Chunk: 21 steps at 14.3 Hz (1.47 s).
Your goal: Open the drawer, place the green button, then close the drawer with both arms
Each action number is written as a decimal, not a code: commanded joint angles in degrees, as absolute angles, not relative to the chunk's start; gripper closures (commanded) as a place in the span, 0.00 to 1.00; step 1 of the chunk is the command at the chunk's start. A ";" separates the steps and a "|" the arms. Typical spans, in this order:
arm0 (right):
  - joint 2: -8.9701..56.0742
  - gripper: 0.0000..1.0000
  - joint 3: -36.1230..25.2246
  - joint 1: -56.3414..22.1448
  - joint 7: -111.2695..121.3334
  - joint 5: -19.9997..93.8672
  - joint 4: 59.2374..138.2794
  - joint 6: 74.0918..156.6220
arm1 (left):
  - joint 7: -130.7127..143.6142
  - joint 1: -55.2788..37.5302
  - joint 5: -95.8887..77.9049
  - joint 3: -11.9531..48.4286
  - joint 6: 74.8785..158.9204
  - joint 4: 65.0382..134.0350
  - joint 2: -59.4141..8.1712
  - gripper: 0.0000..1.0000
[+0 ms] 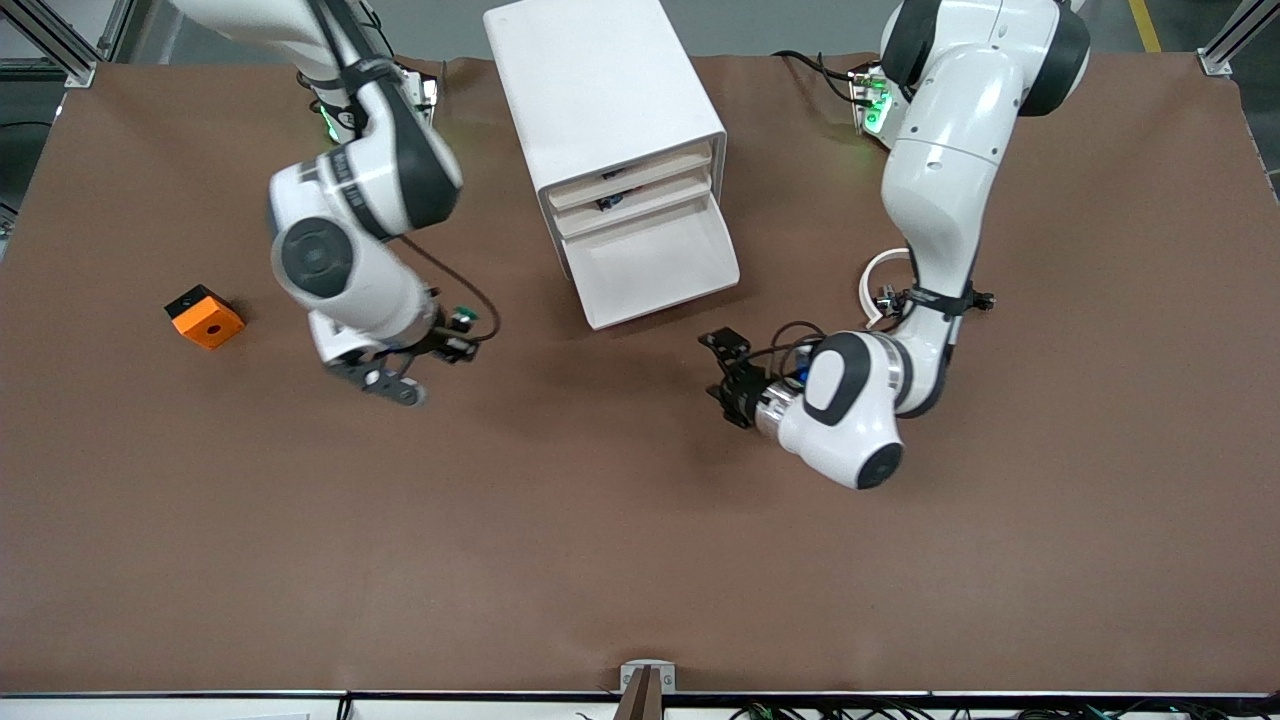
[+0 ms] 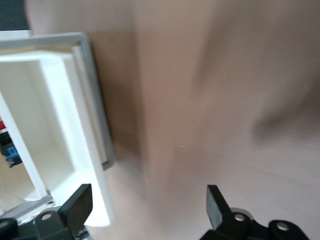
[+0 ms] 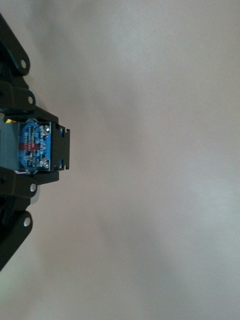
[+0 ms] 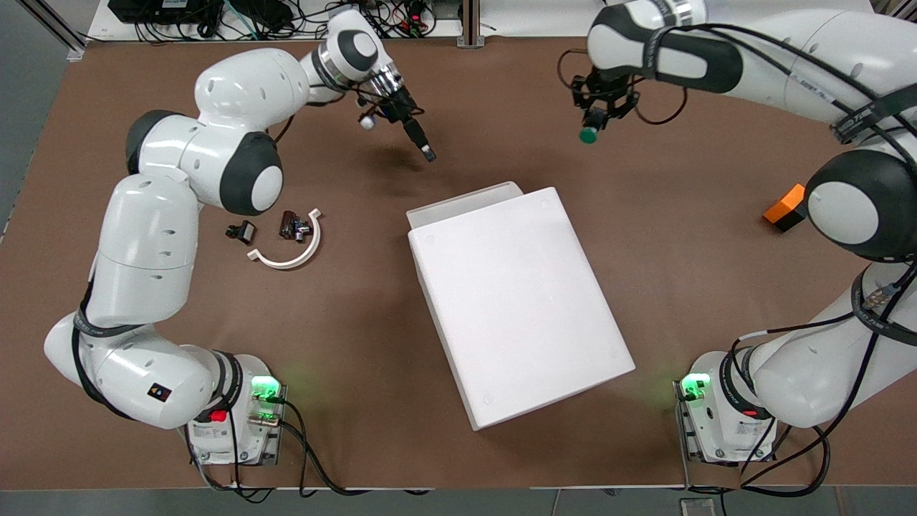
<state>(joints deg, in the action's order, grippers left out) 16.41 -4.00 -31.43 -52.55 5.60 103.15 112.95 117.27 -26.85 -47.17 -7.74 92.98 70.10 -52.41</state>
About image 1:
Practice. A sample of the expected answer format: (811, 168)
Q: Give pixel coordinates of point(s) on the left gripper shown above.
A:
(743, 391)

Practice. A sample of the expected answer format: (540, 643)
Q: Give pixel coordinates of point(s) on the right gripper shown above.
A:
(441, 339)

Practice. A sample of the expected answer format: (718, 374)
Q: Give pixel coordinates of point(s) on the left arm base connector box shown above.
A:
(870, 100)

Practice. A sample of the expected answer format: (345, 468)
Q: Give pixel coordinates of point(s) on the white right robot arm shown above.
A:
(340, 260)

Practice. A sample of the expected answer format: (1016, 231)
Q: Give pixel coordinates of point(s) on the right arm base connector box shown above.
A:
(428, 95)

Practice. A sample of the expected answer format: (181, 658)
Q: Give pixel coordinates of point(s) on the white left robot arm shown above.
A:
(950, 150)

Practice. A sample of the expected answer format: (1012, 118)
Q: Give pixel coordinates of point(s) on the black part inside drawer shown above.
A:
(612, 201)

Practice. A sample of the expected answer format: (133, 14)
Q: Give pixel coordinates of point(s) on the orange and black cube box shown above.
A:
(210, 322)

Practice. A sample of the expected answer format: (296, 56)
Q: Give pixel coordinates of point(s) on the grey metal bracket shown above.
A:
(664, 675)

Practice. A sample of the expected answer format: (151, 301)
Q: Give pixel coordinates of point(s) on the white table edge rail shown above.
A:
(200, 706)

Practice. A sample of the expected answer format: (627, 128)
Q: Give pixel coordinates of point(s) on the aluminium frame profile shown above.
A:
(60, 45)
(1228, 45)

